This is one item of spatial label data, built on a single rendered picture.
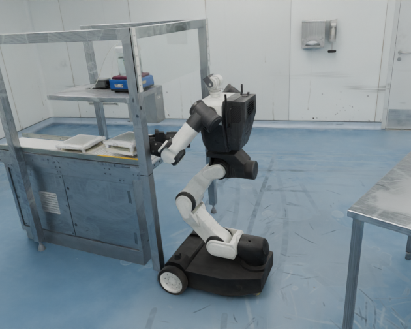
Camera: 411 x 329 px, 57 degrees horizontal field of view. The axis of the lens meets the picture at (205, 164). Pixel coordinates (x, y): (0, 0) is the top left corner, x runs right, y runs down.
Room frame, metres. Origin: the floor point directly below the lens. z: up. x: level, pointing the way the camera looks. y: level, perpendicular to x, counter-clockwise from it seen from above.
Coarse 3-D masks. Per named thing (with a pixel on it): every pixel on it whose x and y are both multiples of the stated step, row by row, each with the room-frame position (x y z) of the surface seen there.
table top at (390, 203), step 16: (384, 176) 1.77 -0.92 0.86; (400, 176) 1.75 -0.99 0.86; (368, 192) 1.61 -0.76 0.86; (384, 192) 1.60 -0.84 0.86; (400, 192) 1.59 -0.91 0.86; (352, 208) 1.47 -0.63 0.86; (368, 208) 1.46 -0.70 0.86; (384, 208) 1.45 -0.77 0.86; (400, 208) 1.44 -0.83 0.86; (384, 224) 1.35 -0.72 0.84; (400, 224) 1.32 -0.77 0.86
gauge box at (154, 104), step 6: (150, 96) 2.40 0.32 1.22; (156, 96) 2.40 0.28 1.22; (162, 96) 2.47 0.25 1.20; (144, 102) 2.42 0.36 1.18; (150, 102) 2.40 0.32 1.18; (156, 102) 2.39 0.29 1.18; (162, 102) 2.47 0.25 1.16; (150, 108) 2.40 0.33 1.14; (156, 108) 2.39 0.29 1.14; (162, 108) 2.46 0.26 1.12; (150, 114) 2.41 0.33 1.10; (156, 114) 2.39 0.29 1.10; (162, 114) 2.45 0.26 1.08; (150, 120) 2.41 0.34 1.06; (156, 120) 2.39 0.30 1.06; (162, 120) 2.44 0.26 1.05
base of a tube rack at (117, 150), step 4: (104, 148) 2.38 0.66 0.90; (108, 148) 2.36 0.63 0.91; (112, 148) 2.36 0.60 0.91; (116, 148) 2.35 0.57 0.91; (120, 148) 2.35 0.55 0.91; (124, 148) 2.34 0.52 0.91; (112, 152) 2.34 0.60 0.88; (116, 152) 2.32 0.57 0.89; (120, 152) 2.31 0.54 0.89; (124, 152) 2.29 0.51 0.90; (128, 152) 2.27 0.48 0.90; (132, 152) 2.25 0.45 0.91; (136, 152) 2.28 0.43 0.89
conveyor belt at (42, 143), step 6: (24, 138) 2.96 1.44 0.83; (30, 138) 2.95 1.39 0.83; (36, 138) 2.94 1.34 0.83; (6, 144) 2.83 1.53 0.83; (24, 144) 2.80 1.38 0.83; (30, 144) 2.79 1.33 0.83; (36, 144) 2.78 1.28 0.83; (42, 144) 2.77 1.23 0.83; (48, 144) 2.76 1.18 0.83; (54, 144) 2.75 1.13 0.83; (102, 150) 2.54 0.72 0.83; (66, 156) 2.48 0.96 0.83; (120, 156) 2.40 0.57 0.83; (126, 156) 2.39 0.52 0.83; (132, 156) 2.38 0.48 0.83; (156, 156) 2.37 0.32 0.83; (114, 162) 2.31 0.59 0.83
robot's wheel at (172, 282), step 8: (160, 272) 2.01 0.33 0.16; (168, 272) 1.99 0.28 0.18; (176, 272) 1.97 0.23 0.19; (160, 280) 2.01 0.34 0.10; (168, 280) 2.01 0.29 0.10; (176, 280) 1.98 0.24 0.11; (184, 280) 1.95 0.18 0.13; (168, 288) 2.01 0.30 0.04; (176, 288) 1.99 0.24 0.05; (184, 288) 1.94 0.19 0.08
